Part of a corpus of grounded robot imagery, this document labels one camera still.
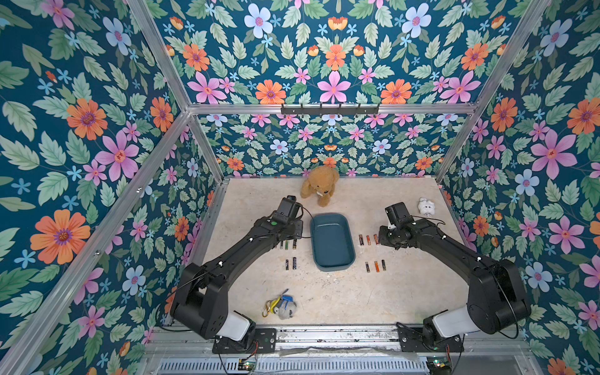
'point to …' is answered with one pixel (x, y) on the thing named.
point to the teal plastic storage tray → (333, 247)
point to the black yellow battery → (368, 269)
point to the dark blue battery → (294, 263)
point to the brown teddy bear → (321, 183)
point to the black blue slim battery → (287, 264)
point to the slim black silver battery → (281, 246)
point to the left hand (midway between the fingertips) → (300, 225)
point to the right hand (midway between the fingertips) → (383, 237)
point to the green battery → (287, 244)
